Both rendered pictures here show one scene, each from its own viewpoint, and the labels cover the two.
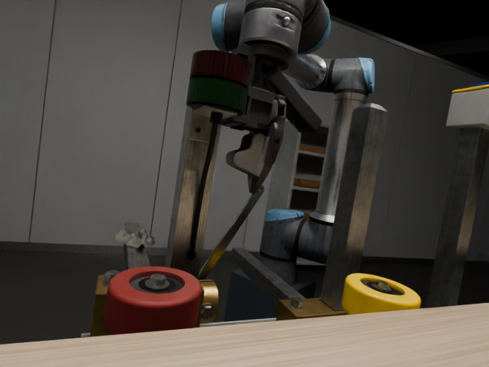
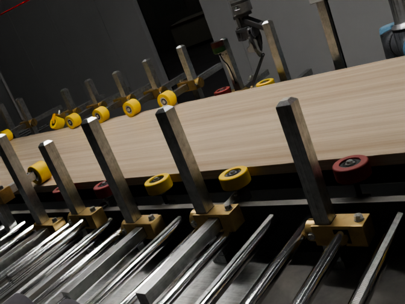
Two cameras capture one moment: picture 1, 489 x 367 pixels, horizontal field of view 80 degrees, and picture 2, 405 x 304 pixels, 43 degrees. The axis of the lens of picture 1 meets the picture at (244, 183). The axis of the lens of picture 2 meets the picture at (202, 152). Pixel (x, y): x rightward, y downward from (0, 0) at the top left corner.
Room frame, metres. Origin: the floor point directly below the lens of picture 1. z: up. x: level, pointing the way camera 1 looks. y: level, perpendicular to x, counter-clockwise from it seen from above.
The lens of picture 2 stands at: (-0.87, -1.99, 1.36)
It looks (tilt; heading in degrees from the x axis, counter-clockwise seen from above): 17 degrees down; 66
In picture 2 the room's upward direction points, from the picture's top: 22 degrees counter-clockwise
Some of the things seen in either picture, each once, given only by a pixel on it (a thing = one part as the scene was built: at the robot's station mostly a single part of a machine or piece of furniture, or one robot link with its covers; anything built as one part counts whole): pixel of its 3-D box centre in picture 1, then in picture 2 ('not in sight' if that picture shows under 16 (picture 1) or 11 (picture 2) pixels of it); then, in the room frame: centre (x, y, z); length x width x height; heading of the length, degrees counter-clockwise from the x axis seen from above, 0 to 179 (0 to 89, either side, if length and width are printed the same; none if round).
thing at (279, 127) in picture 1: (270, 135); (252, 38); (0.45, -0.03, 1.07); 0.05 x 0.02 x 0.09; 24
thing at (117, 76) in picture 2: not in sight; (132, 111); (0.04, 0.75, 0.88); 0.04 x 0.04 x 0.48; 24
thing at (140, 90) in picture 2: not in sight; (129, 96); (0.08, 0.81, 0.95); 0.50 x 0.04 x 0.04; 24
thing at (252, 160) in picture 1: (251, 162); (252, 49); (0.44, -0.01, 1.03); 0.06 x 0.03 x 0.09; 114
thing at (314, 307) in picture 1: (321, 320); not in sight; (0.44, -0.15, 0.80); 0.14 x 0.06 x 0.05; 114
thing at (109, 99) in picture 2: not in sight; (102, 103); (-0.02, 1.04, 0.95); 0.50 x 0.04 x 0.04; 24
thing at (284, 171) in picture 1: (313, 199); not in sight; (3.23, -0.78, 0.77); 0.90 x 0.45 x 1.55; 111
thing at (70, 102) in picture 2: not in sight; (79, 124); (-0.16, 1.20, 0.87); 0.04 x 0.04 x 0.48; 24
